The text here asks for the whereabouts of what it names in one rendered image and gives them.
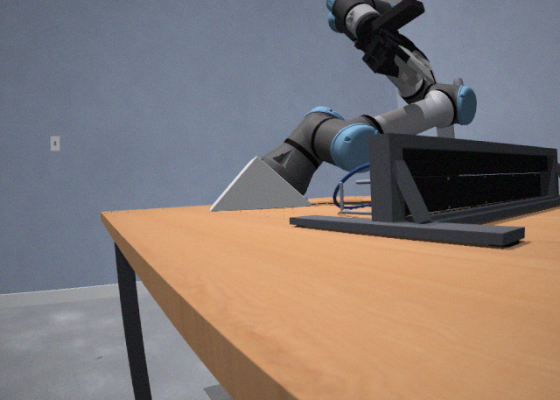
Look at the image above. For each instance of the dark blue cable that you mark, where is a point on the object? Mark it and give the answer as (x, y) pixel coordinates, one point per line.
(343, 180)

